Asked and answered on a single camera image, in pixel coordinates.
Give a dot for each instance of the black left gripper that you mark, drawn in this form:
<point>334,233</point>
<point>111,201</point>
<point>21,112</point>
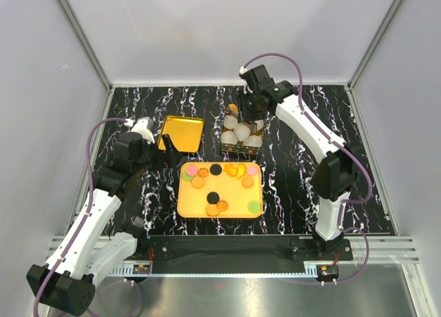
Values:
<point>163,157</point>

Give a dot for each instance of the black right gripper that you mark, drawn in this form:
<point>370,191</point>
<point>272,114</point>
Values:
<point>245,114</point>

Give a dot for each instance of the black sandwich cookie top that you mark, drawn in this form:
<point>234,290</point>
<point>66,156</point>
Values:
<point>215,169</point>

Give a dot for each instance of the black sandwich cookie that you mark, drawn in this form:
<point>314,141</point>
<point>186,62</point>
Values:
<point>215,169</point>
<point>213,198</point>

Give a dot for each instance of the orange fish cookie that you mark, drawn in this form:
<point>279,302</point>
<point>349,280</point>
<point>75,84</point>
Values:
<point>231,170</point>

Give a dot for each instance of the orange round scalloped cookie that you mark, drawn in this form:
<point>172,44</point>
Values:
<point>248,182</point>

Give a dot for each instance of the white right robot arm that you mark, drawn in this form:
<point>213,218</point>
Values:
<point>336,171</point>

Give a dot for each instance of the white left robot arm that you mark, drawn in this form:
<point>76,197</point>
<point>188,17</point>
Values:
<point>69,278</point>

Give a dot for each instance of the gold tin lid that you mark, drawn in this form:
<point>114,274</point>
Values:
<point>185,132</point>

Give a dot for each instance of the pink sandwich cookie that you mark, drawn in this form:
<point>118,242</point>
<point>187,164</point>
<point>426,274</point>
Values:
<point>252,170</point>
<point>192,171</point>

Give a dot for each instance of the green sandwich cookie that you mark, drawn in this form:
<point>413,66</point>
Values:
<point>187,177</point>
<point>254,207</point>

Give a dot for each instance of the white paper cupcake liner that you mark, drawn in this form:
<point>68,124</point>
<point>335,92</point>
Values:
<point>230,122</point>
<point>242,132</point>
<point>228,137</point>
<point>253,141</point>
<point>258,125</point>

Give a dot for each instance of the orange swirl butter cookie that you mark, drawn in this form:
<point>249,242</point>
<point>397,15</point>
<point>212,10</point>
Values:
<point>203,172</point>

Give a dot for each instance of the large round dotted biscuit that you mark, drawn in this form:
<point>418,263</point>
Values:
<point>198,182</point>

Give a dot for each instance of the yellow plastic tray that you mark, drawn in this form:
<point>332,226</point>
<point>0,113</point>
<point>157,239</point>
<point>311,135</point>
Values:
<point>192,202</point>

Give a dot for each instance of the green christmas cookie tin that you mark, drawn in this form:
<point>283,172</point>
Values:
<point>239,148</point>

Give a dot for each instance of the round dotted biscuit lower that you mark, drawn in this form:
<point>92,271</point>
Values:
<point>212,210</point>

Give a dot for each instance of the orange chick cookie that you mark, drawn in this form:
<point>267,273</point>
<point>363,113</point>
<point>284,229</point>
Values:
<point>241,170</point>

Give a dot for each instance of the orange swirl cookie lower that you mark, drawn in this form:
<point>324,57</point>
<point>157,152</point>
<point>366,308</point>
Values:
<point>222,206</point>

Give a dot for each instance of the pink sandwich cookie right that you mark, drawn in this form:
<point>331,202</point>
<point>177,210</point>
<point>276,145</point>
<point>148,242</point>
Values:
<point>252,170</point>

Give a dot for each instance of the green sandwich cookie right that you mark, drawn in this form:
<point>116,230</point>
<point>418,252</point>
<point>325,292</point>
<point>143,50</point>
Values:
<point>254,207</point>

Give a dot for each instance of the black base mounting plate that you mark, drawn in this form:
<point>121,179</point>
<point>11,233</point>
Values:
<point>237,254</point>

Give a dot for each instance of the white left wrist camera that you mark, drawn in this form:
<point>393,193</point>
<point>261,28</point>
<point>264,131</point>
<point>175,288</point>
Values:
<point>143,126</point>

